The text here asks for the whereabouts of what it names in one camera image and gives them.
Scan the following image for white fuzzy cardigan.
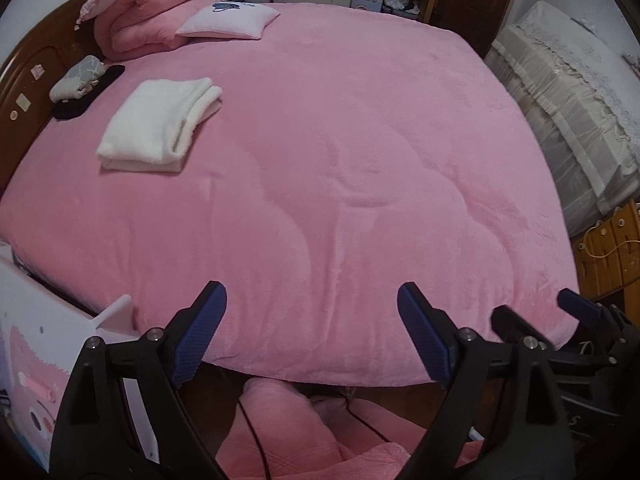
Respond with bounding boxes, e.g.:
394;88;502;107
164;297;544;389
96;77;223;173

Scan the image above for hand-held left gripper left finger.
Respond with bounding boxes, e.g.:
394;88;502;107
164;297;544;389
50;281;228;480

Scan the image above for black cable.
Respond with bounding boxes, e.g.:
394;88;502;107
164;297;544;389
237;400;273;480
345;395;391;443

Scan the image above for grey patterned cloth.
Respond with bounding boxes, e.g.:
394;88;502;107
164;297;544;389
49;55;106;101

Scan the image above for brown wooden headboard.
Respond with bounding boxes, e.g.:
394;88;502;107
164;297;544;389
0;0;108;196

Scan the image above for black cloth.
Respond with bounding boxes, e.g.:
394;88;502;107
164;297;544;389
54;65;126;121

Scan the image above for white cartoon-printed board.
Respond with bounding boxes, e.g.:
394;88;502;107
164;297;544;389
0;245;151;480

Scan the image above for yellow wooden cabinet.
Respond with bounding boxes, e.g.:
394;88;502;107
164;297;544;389
572;200;640;306

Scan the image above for small pink printed cushion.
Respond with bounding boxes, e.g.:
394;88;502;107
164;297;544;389
175;2;281;41

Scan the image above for pink fleece bed blanket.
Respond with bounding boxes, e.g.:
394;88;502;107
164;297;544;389
0;2;581;387

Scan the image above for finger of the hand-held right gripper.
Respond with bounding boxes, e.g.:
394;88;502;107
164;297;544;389
491;305;596;369
556;288;640;362

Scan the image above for folded pink quilt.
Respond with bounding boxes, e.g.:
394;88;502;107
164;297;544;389
92;0;221;60

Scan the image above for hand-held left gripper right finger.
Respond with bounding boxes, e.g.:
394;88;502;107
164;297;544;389
396;283;576;480

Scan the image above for lace-covered white furniture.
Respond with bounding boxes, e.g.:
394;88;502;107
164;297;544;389
485;0;640;236

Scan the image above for person's pink pants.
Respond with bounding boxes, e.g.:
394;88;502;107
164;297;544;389
215;377;481;480

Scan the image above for brown wooden door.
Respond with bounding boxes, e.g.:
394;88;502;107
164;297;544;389
432;0;526;56

